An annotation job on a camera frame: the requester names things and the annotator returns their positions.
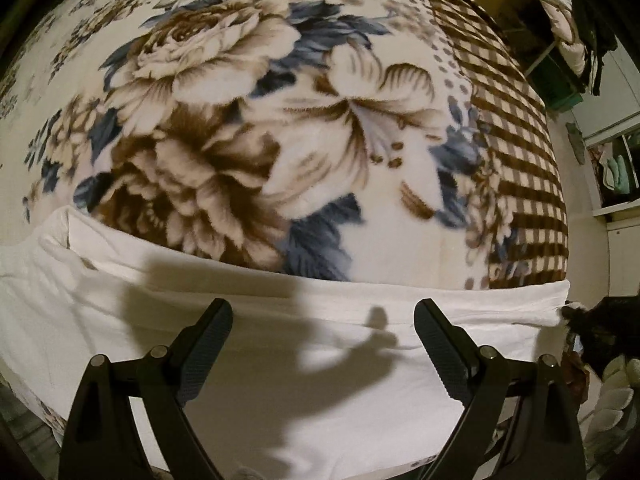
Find floral printed blanket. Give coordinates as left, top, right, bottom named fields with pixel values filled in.
left=0, top=0, right=571, bottom=441

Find dark cloth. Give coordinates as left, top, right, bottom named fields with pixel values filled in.
left=562, top=296, right=640, bottom=381

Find green crate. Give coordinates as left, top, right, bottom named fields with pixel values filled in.
left=527, top=42, right=586, bottom=111

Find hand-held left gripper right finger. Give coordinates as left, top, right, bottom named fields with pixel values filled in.
left=413, top=298, right=587, bottom=480

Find dark hanging clothes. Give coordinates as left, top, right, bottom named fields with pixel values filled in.
left=570, top=0, right=621, bottom=96

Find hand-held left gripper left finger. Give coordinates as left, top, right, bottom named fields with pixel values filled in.
left=58, top=298, right=234, bottom=480

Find white cabinet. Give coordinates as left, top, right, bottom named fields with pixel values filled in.
left=567, top=50, right=640, bottom=221

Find white pants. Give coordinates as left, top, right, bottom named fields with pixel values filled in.
left=0, top=206, right=572, bottom=476

